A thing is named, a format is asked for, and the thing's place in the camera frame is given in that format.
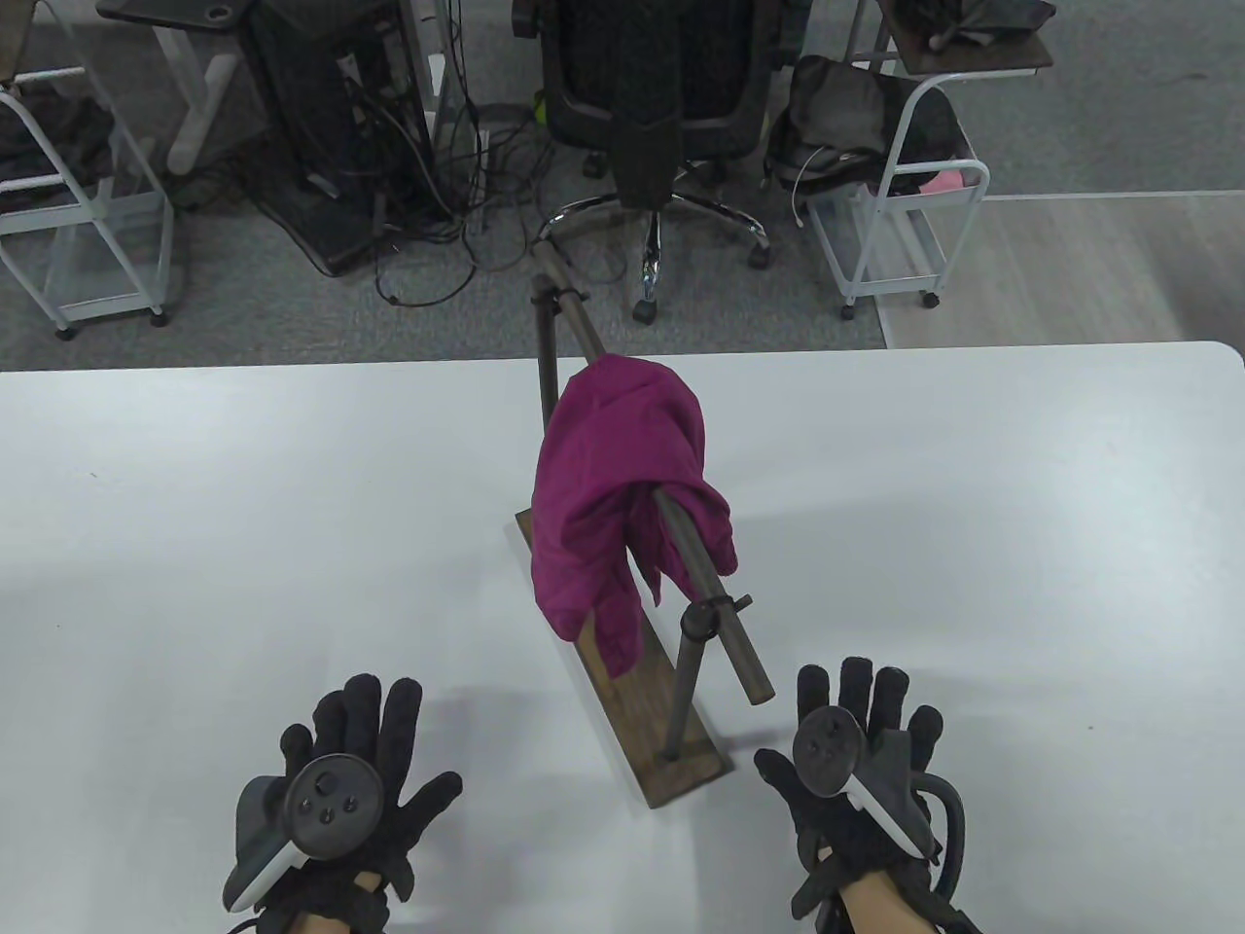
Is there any grey controller on glove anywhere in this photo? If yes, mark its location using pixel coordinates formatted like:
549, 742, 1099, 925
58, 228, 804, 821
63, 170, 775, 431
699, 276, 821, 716
223, 753, 386, 913
790, 707, 942, 863

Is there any black garment on chair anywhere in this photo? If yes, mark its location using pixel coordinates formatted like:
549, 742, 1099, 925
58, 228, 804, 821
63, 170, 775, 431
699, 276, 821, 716
556, 0, 684, 208

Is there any person's left forearm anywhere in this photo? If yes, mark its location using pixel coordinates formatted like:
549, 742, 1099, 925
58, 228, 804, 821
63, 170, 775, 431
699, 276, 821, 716
290, 869, 382, 934

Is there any black office chair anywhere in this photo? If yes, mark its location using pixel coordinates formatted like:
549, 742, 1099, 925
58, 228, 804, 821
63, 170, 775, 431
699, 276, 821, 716
538, 0, 777, 325

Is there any black wrist strap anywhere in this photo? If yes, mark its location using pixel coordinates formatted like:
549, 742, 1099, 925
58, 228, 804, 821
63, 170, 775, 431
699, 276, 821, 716
788, 844, 985, 934
255, 856, 392, 934

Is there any black right wrist strap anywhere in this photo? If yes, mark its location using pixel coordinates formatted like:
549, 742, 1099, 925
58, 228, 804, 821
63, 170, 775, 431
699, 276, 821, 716
788, 844, 985, 934

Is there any white wire cart with clothes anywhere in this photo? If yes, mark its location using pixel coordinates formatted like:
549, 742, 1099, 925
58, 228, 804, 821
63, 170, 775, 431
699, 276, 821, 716
0, 66, 178, 341

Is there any person's right hand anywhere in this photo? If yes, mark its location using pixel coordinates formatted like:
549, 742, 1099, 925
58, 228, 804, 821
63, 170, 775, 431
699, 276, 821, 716
755, 657, 945, 874

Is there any grey controller on right glove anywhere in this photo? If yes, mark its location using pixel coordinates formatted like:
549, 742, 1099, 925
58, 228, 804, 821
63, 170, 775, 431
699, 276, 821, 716
790, 707, 942, 863

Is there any black bag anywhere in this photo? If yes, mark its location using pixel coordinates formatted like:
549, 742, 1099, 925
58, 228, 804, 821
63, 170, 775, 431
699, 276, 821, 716
766, 54, 976, 198

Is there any person's right forearm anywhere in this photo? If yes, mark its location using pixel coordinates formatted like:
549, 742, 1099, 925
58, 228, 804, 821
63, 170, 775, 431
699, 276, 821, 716
835, 869, 917, 934

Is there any grey controller on left glove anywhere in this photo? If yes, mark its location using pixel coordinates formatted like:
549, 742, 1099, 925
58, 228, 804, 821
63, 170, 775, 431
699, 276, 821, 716
223, 753, 386, 913

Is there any white-legged dark desk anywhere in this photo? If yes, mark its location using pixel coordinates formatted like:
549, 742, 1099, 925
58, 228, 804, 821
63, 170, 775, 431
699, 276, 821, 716
95, 0, 256, 178

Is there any white wire cart with bag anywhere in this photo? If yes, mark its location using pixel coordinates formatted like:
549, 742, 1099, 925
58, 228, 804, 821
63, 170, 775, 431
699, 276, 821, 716
803, 76, 992, 320

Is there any tangle of black cables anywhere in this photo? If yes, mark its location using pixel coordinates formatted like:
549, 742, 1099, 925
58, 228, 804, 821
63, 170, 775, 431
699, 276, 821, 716
368, 58, 594, 307

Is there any white cable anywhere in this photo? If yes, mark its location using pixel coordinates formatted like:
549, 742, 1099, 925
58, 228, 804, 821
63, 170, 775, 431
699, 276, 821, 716
790, 146, 849, 232

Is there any black cable on right wrist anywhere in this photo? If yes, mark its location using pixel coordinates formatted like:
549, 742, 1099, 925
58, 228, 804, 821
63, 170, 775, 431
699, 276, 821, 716
916, 771, 970, 894

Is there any brown side table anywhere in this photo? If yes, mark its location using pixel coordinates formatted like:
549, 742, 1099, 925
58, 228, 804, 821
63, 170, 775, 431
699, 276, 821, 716
842, 0, 1057, 77

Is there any pink cloth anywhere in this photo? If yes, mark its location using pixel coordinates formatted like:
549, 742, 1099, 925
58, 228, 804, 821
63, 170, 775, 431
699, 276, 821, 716
914, 163, 985, 198

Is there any white box by tower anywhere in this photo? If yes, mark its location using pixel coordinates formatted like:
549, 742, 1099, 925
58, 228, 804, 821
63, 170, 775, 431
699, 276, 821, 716
426, 53, 485, 191

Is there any black computer tower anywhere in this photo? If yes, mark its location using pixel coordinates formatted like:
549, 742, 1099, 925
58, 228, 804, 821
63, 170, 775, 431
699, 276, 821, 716
239, 0, 437, 276

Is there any pipe rack on wooden base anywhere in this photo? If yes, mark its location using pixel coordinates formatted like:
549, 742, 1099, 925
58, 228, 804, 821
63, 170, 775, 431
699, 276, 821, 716
506, 240, 777, 811

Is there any magenta cloth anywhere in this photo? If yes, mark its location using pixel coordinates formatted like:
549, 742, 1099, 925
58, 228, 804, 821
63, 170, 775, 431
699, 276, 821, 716
530, 354, 741, 681

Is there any person's left hand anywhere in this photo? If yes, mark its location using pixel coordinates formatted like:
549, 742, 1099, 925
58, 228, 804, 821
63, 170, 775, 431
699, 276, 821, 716
263, 674, 464, 902

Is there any black left wrist strap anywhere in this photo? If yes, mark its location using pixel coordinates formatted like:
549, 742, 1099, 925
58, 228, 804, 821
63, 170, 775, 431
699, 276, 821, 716
255, 856, 392, 934

